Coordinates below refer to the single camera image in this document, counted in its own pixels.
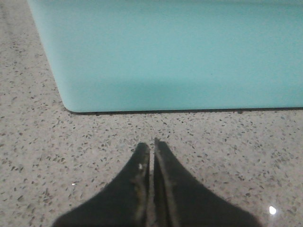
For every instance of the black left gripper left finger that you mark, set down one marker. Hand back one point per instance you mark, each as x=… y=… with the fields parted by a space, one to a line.
x=122 y=203

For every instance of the light blue storage box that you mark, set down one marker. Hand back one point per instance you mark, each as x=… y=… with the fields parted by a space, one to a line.
x=170 y=55

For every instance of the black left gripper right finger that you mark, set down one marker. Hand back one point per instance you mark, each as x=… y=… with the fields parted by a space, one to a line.
x=182 y=201

